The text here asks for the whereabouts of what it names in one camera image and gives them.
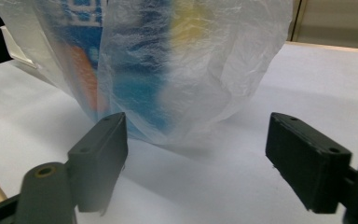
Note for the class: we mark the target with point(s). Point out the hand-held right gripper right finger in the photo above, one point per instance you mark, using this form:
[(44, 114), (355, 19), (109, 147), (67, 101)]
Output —
[(307, 168)]

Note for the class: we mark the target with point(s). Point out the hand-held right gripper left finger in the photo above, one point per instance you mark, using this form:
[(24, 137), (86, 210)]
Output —
[(101, 161)]

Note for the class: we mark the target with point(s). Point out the blue snack packet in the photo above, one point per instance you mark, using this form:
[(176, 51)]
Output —
[(136, 93)]

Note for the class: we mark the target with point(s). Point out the translucent white plastic bag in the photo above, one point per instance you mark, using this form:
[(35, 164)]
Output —
[(217, 77)]

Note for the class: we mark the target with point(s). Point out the yellow packet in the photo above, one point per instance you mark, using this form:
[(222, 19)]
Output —
[(191, 26)]

